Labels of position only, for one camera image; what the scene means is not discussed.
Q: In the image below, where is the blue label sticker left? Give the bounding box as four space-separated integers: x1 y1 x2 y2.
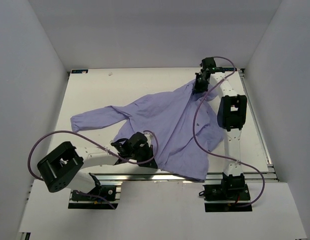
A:
71 69 88 74

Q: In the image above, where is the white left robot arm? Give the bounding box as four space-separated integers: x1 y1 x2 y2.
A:
37 130 159 200

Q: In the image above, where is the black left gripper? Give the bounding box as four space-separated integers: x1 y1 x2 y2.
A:
131 145 157 170

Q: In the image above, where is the lilac zip jacket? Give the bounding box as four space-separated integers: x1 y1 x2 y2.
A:
71 81 223 181

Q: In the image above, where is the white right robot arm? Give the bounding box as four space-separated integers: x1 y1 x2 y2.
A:
192 56 247 200

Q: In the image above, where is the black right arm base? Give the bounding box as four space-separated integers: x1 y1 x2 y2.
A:
198 184 252 213

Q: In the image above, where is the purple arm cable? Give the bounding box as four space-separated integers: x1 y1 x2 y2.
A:
28 129 159 210
192 56 266 208

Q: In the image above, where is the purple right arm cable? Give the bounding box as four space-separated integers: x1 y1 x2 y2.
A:
192 56 266 208

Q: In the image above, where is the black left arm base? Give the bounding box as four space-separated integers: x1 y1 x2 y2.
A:
68 182 121 210

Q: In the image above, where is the blue label sticker right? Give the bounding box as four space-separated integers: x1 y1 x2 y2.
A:
222 67 237 72

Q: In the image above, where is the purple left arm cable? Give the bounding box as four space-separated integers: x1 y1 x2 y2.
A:
28 129 159 210

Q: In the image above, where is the blue label sticker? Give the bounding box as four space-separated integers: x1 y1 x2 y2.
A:
222 67 237 72
71 69 88 74

